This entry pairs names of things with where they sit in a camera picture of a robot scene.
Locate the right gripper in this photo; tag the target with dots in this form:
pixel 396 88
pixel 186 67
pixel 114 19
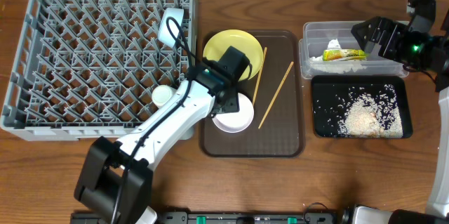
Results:
pixel 395 31

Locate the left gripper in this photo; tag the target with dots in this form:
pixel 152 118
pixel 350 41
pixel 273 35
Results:
pixel 233 104

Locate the white bowl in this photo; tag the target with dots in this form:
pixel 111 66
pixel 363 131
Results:
pixel 235 122

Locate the small white cup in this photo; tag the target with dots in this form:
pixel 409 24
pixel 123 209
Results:
pixel 162 94

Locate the green snack wrapper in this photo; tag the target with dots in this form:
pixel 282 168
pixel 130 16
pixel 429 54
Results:
pixel 343 54

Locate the rice food waste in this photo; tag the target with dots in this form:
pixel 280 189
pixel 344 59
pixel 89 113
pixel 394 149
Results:
pixel 357 111

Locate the light blue bowl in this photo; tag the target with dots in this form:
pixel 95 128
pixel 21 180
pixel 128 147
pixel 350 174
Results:
pixel 168 31

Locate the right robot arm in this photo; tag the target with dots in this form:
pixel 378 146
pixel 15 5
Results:
pixel 417 51

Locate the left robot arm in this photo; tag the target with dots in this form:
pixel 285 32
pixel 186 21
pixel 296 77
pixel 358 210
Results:
pixel 116 178

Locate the clear plastic waste bin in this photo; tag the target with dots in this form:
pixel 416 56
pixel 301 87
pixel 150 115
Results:
pixel 316 36

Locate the black food waste tray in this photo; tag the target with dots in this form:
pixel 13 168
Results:
pixel 397 82

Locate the grey plastic dishwasher rack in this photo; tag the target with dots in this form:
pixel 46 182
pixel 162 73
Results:
pixel 87 68

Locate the brown serving tray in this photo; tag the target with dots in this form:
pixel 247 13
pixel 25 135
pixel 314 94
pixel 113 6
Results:
pixel 282 134

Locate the yellow plate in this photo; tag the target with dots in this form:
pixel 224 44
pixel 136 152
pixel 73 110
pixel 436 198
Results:
pixel 242 41

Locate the left wooden chopstick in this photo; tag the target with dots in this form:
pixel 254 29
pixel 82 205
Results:
pixel 259 76

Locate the wooden chopstick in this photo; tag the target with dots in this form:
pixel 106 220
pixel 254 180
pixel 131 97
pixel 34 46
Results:
pixel 259 76
pixel 276 94

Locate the right wooden chopstick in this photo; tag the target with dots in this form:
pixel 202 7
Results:
pixel 276 94

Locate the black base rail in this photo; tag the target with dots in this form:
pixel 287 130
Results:
pixel 240 218

